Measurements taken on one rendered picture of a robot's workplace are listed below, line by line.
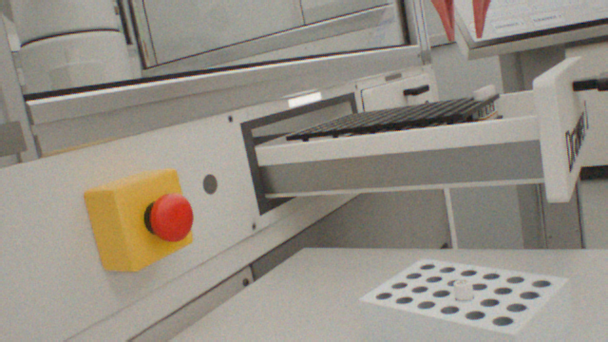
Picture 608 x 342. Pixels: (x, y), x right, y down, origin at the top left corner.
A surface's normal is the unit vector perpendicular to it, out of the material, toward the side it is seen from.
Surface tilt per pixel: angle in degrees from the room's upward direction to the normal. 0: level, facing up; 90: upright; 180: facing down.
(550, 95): 90
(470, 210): 90
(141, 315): 90
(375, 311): 90
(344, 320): 0
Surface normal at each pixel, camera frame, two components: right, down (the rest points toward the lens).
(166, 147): 0.84, -0.07
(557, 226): 0.11, 0.14
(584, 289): -0.19, -0.97
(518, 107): -0.51, 0.24
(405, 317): -0.71, 0.26
